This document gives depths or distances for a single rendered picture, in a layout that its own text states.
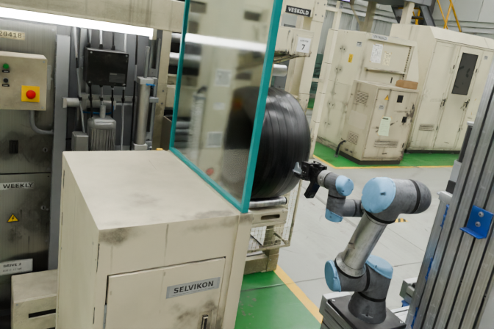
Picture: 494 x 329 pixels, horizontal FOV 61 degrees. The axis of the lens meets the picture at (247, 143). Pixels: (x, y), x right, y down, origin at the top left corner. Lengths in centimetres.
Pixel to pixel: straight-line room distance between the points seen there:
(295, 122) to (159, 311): 116
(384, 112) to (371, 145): 54
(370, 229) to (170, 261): 72
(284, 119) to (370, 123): 474
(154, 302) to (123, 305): 8
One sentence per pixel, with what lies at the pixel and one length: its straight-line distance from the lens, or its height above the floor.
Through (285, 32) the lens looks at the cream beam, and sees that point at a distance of 239.
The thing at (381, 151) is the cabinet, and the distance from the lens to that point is 701.
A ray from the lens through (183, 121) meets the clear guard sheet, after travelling 147.
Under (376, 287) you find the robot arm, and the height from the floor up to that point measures 87.
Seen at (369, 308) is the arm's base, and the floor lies 77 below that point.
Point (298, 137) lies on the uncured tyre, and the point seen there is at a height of 129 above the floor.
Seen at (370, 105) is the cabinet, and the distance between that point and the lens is 666.
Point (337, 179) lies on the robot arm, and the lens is 175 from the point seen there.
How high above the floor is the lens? 173
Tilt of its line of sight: 15 degrees down
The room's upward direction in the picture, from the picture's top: 9 degrees clockwise
